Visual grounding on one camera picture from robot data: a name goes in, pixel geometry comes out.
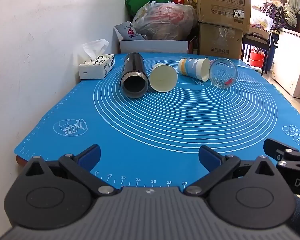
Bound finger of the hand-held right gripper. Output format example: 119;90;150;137
263;138;300;161

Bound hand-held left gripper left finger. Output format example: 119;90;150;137
24;144;118;197

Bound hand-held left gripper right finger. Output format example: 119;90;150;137
183;145;278;197

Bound clear glass cup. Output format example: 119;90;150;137
209;58;238;89

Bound plain white paper cup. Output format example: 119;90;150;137
149;63;178;93

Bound blue and white paper cup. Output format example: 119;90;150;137
178;58;211;82

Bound black thermos cup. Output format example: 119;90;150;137
120;52;148;98

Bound blue silicone baking mat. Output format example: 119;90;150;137
13;52;300;188

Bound white chest freezer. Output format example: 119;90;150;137
270;27;300;99

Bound red bucket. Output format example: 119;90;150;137
249;49;265;68

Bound white tissue box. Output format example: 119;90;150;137
78;39;115;80

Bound black chair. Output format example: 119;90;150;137
241;32;275;75

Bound brown cardboard box taped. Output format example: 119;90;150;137
198;22;244;60

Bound white cardboard box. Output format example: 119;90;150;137
119;39;189;54

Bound dark patterned bag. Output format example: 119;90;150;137
261;2;290;30

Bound white printed paper bag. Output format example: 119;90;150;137
114;21;146;42

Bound grey cloth bundle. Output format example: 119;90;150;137
284;4;300;28

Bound clear plastic bag red contents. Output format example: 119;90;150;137
131;1;198;41

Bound large brown cardboard box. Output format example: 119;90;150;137
196;0;252;30

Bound red packet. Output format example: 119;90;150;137
173;0;198;6

